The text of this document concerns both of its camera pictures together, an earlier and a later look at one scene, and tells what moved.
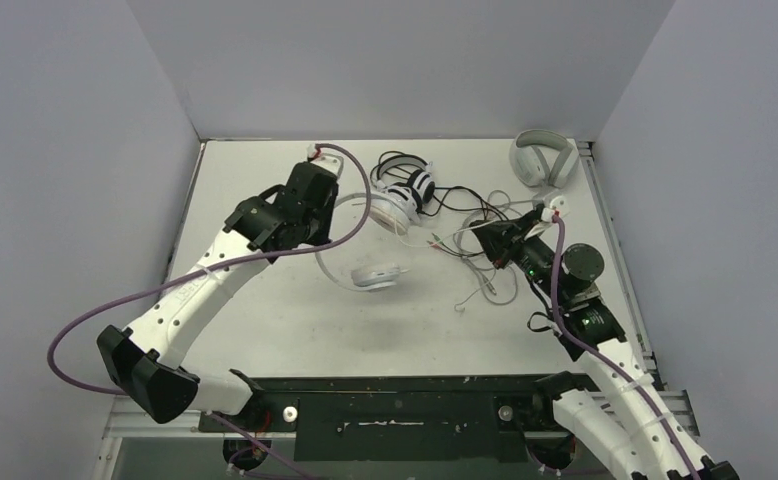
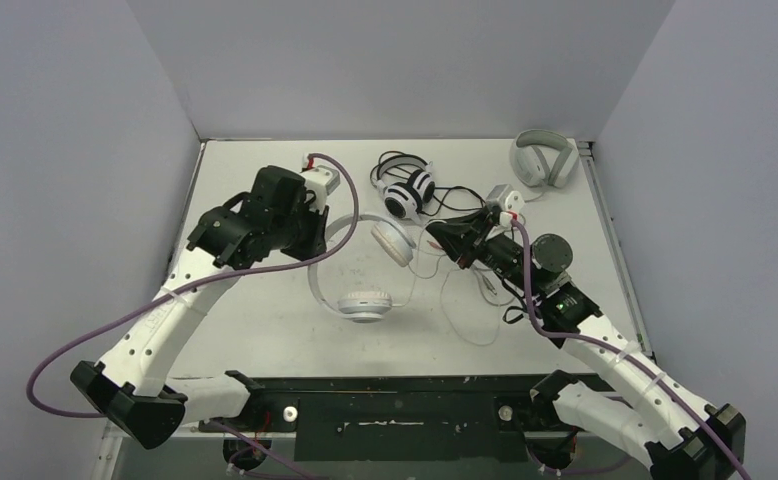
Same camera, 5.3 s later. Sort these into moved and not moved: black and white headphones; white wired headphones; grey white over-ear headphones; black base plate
Moved: white wired headphones
Not moved: black and white headphones; grey white over-ear headphones; black base plate
